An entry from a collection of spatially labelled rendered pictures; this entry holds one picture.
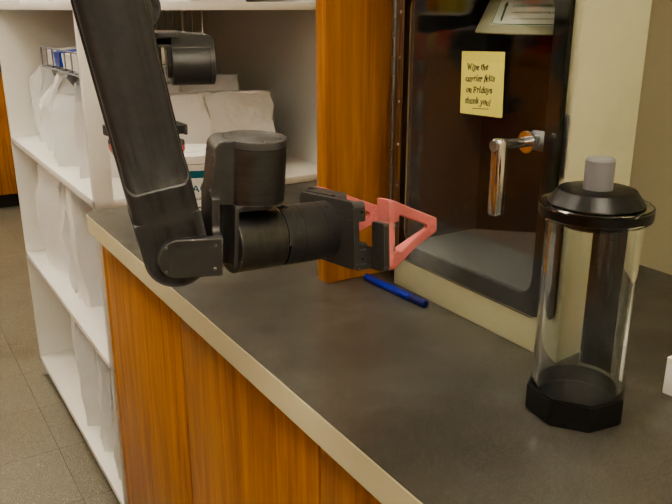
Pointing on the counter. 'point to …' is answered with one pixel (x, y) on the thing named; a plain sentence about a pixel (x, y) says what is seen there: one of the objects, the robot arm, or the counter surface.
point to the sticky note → (482, 83)
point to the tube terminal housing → (589, 127)
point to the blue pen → (396, 290)
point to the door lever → (503, 168)
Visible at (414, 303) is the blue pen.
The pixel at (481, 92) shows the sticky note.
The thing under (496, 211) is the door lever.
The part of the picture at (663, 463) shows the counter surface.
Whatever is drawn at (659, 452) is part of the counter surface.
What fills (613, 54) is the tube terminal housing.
